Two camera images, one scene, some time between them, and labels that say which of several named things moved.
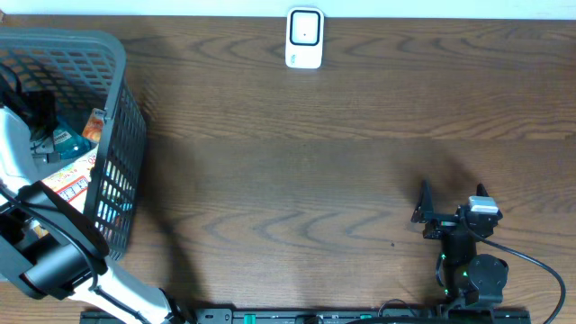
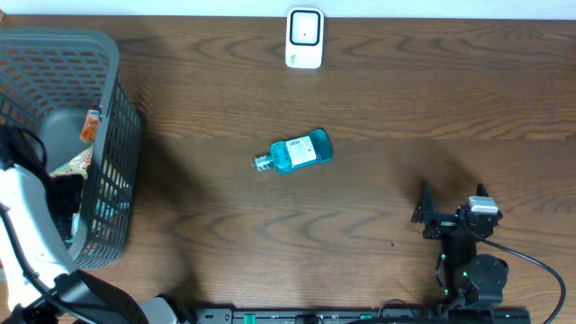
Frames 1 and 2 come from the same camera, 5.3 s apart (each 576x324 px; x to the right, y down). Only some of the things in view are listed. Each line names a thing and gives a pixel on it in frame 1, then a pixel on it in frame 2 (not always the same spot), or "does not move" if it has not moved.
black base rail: (487, 315) does not move
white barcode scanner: (304, 43) does not move
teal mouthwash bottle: (67, 142) → (285, 155)
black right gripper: (424, 212) does not move
